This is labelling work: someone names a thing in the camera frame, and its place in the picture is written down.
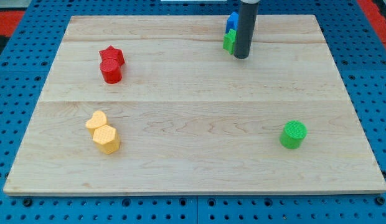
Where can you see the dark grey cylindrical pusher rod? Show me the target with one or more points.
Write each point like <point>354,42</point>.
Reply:
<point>247,16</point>

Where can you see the red cylinder block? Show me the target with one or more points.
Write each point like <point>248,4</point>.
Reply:
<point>111,71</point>

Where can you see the light wooden board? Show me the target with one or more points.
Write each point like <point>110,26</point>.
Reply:
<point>192,119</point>

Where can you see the green cylinder block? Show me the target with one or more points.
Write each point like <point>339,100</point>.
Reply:
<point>293,134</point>

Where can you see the red star block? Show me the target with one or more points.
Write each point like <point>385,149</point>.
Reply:
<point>112,53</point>

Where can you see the yellow heart block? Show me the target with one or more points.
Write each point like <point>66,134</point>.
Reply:
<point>97,120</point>

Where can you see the blue block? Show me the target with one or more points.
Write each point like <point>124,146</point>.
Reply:
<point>232,22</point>

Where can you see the yellow hexagon block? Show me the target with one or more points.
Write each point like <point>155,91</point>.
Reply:
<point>106,139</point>

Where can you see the green star block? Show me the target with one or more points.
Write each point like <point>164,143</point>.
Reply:
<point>229,41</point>

